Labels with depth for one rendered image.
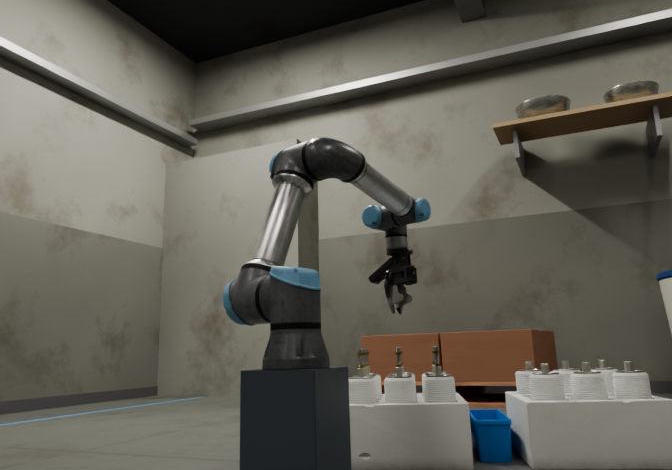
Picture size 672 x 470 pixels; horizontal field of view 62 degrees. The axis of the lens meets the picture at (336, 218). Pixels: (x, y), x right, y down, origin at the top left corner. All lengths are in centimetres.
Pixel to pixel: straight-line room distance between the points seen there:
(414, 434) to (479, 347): 177
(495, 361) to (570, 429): 168
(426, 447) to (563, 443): 37
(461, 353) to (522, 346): 35
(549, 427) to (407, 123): 358
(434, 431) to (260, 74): 463
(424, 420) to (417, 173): 328
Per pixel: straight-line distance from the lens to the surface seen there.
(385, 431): 173
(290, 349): 124
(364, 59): 536
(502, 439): 186
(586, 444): 179
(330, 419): 126
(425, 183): 473
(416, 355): 357
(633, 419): 182
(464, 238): 455
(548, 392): 179
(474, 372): 345
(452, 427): 173
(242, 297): 136
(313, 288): 127
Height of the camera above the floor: 34
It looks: 13 degrees up
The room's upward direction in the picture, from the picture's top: 2 degrees counter-clockwise
